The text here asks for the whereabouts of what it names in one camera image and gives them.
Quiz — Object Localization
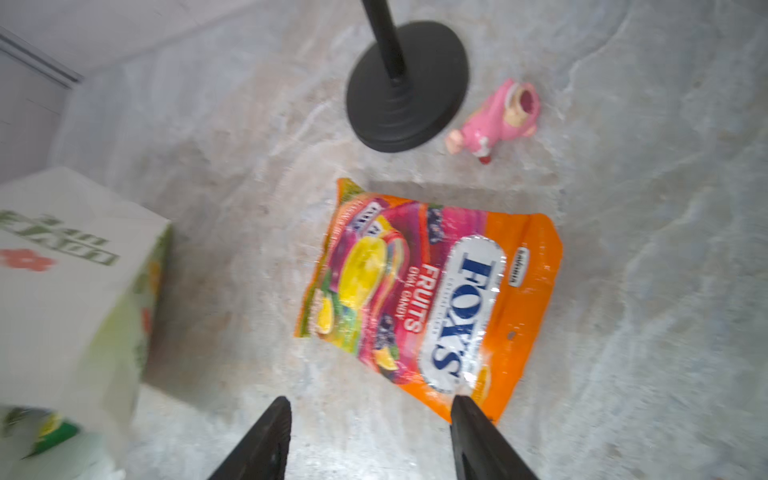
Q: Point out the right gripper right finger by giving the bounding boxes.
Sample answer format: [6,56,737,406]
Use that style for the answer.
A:
[450,395,538,480]

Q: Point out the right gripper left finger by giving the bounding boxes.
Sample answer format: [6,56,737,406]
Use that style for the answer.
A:
[209,396,292,480]

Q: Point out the orange Fox's fruits candy bag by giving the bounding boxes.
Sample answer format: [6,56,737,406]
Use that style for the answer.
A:
[295,178,563,422]

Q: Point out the white paper bag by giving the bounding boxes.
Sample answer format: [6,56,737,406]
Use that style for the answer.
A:
[1,167,171,479]

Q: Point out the small pink toy figure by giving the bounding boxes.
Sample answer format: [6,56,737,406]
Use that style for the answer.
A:
[445,79,541,165]

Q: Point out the black microphone stand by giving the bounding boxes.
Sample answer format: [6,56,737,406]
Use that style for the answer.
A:
[346,1,469,153]

